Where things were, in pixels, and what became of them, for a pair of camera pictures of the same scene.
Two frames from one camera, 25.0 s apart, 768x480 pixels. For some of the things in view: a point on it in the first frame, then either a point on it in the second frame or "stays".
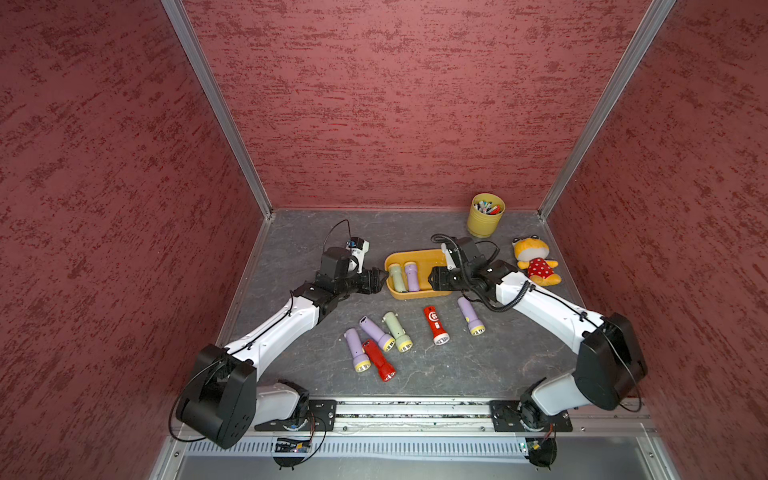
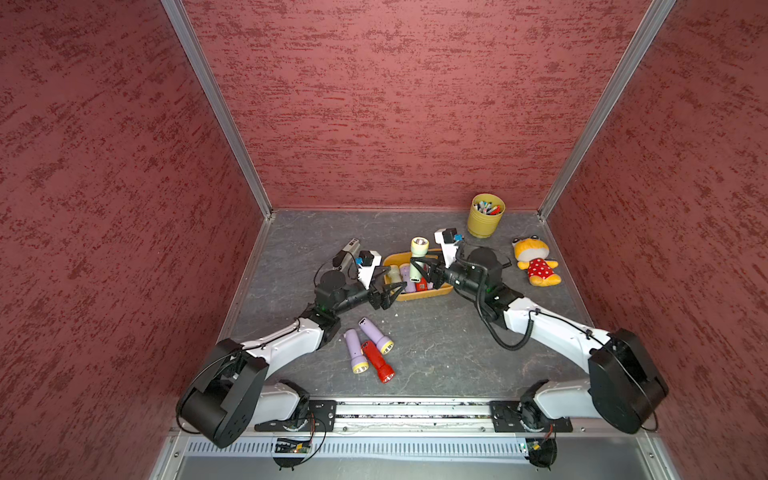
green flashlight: [397, 277] stays
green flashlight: [394, 324] -> [419, 246]
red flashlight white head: [439, 334] -> [422, 285]
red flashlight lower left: [386, 369] stays
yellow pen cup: [486, 215] stays
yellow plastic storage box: [409, 272] stays
